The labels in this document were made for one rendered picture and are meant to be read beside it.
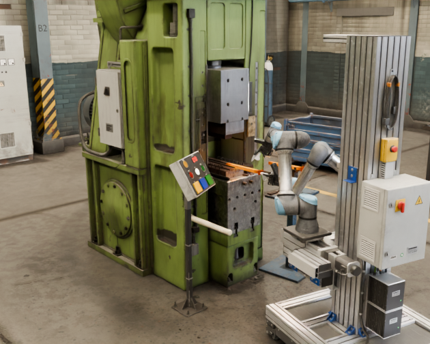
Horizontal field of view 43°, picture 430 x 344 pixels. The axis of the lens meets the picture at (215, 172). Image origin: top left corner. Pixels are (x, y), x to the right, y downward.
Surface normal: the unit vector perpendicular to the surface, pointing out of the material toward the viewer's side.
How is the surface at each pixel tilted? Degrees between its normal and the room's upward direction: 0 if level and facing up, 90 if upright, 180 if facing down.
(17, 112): 90
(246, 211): 90
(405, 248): 90
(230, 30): 90
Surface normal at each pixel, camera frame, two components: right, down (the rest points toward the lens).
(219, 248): -0.74, 0.17
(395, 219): 0.46, 0.23
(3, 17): 0.67, 0.18
